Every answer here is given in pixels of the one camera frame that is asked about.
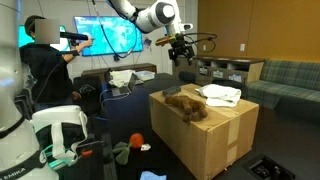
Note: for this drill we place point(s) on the large cardboard box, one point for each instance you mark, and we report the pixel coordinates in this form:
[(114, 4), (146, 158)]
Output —
[(208, 146)]

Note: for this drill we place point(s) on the green plaid sofa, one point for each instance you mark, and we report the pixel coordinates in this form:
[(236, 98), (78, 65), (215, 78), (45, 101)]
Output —
[(291, 88)]

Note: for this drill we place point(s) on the blue sponge cloth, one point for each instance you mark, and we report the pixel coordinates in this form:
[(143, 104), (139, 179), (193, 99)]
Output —
[(148, 175)]

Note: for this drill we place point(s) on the white cloth towel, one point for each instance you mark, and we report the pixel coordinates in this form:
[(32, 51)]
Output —
[(220, 96)]

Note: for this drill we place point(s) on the wooden cubby shelf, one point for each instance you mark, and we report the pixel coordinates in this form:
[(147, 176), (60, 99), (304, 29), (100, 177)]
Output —
[(242, 70)]

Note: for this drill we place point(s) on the white VR headset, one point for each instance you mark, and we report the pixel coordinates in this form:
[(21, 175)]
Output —
[(55, 117)]

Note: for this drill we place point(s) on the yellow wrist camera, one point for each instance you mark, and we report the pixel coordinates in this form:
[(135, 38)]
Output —
[(165, 40)]

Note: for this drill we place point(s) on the orange radish plush toy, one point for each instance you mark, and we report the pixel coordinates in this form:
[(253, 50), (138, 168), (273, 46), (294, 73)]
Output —
[(122, 149)]

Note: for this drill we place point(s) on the person in black shirt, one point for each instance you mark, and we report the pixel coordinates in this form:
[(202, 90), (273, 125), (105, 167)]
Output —
[(53, 86)]

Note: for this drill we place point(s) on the brown plush animal toy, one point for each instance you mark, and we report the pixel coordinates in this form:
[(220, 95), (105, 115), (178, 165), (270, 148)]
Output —
[(189, 106)]

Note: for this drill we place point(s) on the wall display screen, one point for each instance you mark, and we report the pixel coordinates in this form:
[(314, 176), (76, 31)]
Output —
[(111, 35)]

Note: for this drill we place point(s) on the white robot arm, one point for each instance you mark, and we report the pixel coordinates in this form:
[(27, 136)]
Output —
[(162, 13)]

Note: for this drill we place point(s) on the open laptop computer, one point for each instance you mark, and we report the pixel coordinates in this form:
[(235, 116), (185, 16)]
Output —
[(125, 90)]

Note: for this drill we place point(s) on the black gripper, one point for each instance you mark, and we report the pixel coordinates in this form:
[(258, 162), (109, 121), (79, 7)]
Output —
[(179, 46)]

